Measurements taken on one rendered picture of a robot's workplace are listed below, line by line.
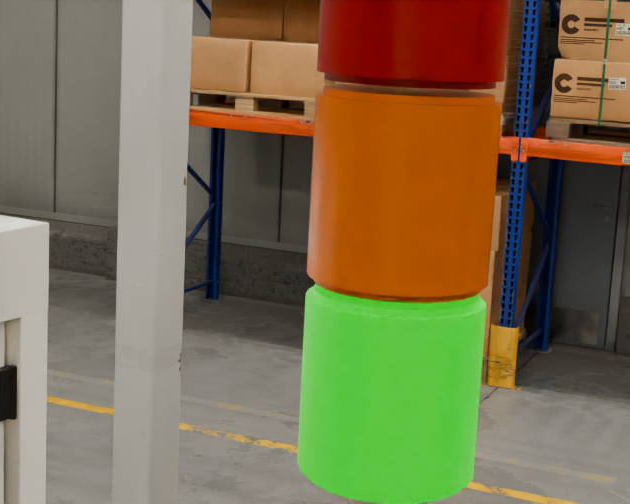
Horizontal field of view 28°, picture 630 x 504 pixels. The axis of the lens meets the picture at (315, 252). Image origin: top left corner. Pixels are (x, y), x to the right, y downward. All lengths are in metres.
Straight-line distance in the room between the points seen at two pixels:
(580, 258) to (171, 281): 6.56
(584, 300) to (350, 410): 9.04
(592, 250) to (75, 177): 4.53
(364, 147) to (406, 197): 0.02
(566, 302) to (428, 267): 9.08
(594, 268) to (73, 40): 4.80
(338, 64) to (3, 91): 11.21
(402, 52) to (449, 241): 0.05
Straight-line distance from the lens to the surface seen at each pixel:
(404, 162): 0.32
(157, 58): 2.87
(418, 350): 0.33
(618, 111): 7.92
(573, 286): 9.37
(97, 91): 10.93
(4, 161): 11.57
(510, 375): 8.17
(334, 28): 0.33
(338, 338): 0.33
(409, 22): 0.31
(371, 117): 0.32
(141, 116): 2.90
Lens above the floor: 2.29
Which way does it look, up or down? 11 degrees down
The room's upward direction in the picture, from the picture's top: 3 degrees clockwise
